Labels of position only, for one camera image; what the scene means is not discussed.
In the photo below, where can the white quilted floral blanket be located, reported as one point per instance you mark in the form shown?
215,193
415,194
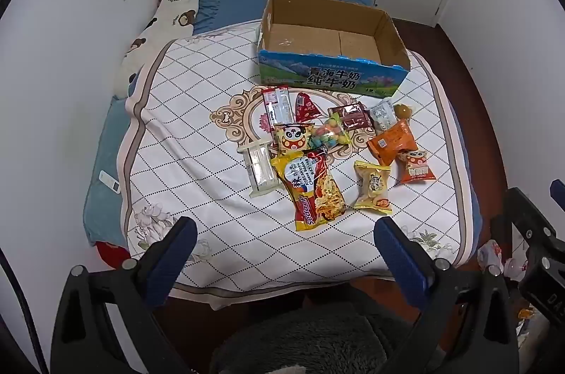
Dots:
199,145

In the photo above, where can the orange panda snack packet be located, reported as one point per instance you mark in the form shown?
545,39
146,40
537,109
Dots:
415,167

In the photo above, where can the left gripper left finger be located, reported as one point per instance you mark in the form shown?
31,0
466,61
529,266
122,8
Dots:
84,339

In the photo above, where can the colourful candy bag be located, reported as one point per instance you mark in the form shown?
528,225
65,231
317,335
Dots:
329,134

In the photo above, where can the red triangular snack packet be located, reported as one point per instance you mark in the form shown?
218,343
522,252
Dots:
305,109

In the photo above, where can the red white bar packet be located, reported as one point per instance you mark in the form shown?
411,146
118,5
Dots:
277,105

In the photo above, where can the bear print long pillow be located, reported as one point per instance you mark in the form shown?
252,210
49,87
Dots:
173,19

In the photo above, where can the red object under bed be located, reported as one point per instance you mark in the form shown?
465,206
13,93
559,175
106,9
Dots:
113,256

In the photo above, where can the orange jelly cup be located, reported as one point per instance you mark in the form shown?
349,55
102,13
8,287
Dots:
403,111

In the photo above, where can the white remote control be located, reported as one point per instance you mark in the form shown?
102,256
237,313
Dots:
109,181

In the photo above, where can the open cardboard milk box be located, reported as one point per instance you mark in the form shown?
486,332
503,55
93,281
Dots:
331,45

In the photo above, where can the white clear wafer packet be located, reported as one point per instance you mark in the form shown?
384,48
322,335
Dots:
257,161

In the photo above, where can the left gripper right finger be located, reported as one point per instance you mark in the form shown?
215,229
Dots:
486,341

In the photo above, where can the yellow panda snack packet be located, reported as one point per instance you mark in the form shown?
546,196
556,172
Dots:
292,137

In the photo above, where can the yellow bread snack packet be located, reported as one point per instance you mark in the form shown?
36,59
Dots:
373,192

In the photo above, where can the yellow instant noodle packet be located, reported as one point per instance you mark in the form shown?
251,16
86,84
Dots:
311,187

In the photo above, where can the grey furry stool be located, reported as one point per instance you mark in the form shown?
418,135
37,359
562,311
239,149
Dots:
357,337

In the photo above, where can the brown chocolate snack packet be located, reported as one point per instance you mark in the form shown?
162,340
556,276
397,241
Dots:
350,117

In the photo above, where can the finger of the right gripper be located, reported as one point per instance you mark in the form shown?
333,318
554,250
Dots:
557,190

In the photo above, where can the white striped snack packet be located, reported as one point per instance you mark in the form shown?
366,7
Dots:
382,115

